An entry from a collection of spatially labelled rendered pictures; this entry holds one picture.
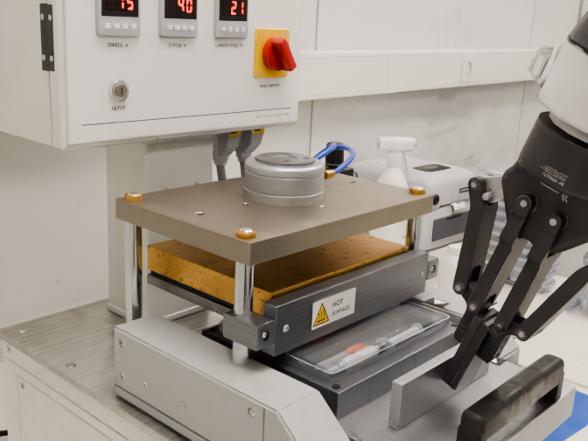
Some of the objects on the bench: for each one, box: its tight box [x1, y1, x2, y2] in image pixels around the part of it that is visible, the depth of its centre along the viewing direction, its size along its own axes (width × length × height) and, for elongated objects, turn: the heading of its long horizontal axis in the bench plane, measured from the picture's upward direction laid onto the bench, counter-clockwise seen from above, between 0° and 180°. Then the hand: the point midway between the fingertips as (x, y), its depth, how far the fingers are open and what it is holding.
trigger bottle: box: [369, 137, 417, 245], centre depth 160 cm, size 9×8×25 cm
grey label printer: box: [353, 156, 475, 251], centre depth 174 cm, size 25×20×17 cm
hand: (473, 349), depth 62 cm, fingers closed, pressing on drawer
